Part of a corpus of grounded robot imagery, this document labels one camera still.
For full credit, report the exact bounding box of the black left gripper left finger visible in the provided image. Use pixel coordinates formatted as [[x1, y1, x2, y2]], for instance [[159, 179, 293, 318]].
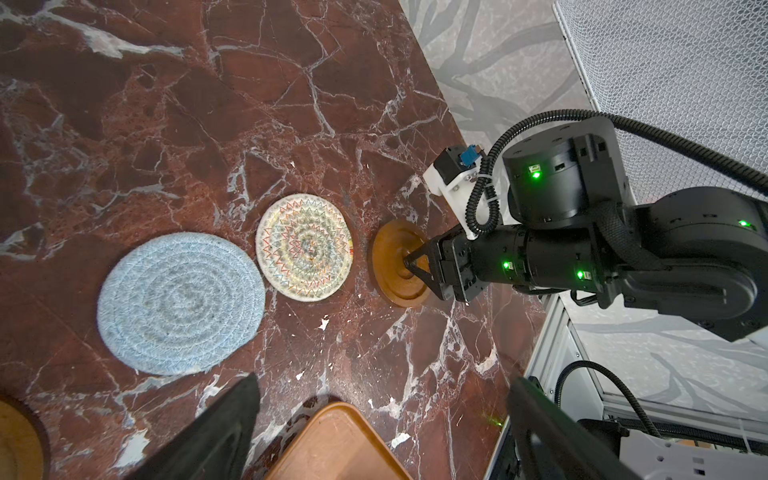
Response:
[[129, 373, 260, 479]]

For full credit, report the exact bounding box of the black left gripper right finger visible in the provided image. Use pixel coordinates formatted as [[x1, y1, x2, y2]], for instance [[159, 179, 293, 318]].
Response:
[[507, 378, 638, 479]]

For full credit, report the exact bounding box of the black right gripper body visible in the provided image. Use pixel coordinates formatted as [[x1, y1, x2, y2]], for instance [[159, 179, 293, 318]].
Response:
[[428, 225, 599, 302]]

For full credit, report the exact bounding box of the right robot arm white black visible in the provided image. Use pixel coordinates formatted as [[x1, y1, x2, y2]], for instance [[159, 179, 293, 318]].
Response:
[[404, 109, 767, 342]]

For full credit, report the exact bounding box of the light wooden round coaster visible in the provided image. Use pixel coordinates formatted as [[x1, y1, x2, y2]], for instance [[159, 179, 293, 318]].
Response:
[[368, 219, 431, 308]]

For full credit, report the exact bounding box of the multicolour woven coaster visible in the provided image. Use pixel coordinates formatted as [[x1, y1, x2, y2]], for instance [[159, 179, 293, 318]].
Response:
[[255, 193, 354, 302]]

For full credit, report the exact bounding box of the grey-blue woven coaster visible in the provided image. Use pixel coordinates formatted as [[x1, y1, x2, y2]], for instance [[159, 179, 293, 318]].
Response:
[[97, 232, 266, 376]]

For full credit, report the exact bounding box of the dark wooden round coaster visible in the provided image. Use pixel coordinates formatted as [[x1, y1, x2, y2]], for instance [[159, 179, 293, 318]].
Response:
[[1, 394, 50, 480]]

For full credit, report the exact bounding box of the orange-brown serving tray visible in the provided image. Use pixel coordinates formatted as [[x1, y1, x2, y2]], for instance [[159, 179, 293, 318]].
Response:
[[266, 402, 410, 479]]

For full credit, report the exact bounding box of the aluminium front rail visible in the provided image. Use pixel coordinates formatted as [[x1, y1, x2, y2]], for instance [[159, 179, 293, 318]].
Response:
[[482, 293, 768, 480]]

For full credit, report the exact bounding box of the black corrugated left cable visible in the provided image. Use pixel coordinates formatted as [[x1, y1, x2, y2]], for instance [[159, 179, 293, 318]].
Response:
[[553, 359, 662, 439]]

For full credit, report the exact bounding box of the white wire mesh basket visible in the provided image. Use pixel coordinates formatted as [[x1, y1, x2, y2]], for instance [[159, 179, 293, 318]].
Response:
[[554, 1, 767, 173]]

